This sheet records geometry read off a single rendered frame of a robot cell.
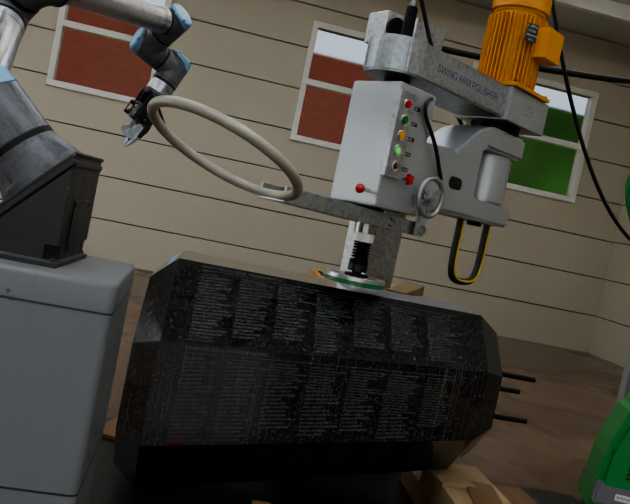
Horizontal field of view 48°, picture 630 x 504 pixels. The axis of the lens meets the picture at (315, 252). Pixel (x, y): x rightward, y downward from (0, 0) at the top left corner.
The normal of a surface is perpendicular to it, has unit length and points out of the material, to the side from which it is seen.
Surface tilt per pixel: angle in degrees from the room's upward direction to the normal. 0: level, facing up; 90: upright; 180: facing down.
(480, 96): 90
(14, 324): 90
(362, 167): 90
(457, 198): 90
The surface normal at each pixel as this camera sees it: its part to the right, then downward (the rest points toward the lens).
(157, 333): -0.49, -0.60
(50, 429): 0.16, 0.08
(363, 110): -0.70, -0.11
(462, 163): 0.69, 0.18
